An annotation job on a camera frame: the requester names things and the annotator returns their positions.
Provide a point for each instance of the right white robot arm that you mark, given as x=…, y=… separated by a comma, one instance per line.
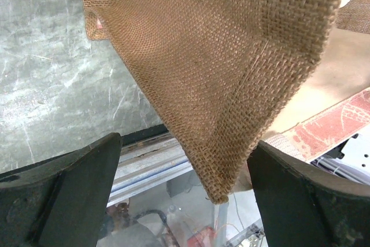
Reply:
x=349, y=160

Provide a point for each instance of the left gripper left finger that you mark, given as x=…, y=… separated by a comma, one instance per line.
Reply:
x=60, y=201

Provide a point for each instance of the aluminium mounting rail frame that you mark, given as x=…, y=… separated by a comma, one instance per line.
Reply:
x=156, y=186

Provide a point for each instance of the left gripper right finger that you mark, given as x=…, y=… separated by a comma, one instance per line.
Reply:
x=301, y=205

